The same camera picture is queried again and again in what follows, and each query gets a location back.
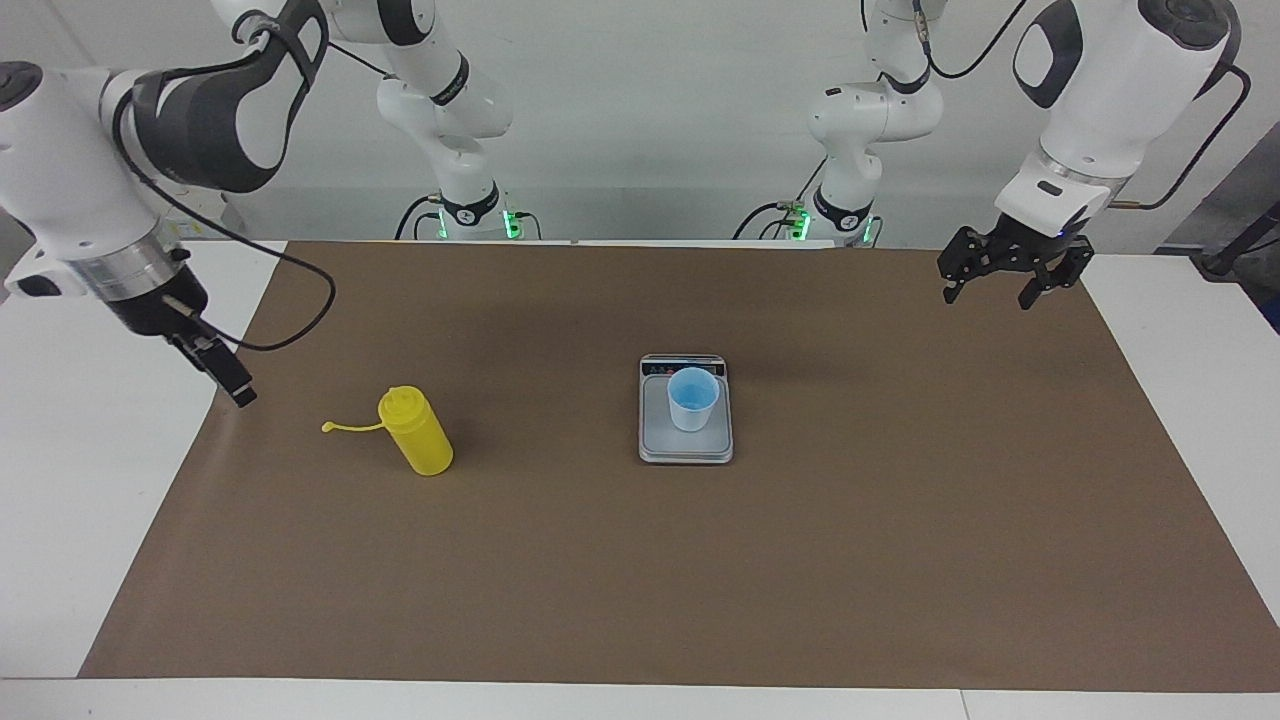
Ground black clamp stand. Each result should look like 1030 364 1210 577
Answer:
1190 200 1280 279

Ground light blue plastic cup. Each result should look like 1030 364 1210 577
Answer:
667 367 720 433

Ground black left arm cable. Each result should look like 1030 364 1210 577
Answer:
912 0 1253 211

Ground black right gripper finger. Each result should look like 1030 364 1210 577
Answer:
170 333 259 409

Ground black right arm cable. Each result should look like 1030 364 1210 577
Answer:
110 70 337 353

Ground black base cables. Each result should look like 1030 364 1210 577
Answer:
395 193 543 241
733 158 806 241

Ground black left base cables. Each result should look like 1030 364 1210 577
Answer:
733 158 806 241

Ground yellow squeeze bottle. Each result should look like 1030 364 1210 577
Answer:
322 385 454 477

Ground black right base cables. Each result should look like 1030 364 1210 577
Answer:
395 193 543 241

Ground brown table mat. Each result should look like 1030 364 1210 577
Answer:
78 240 1280 693

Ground silver digital kitchen scale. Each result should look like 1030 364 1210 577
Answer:
638 353 734 465

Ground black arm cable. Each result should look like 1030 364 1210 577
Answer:
912 0 1253 211
110 70 337 353

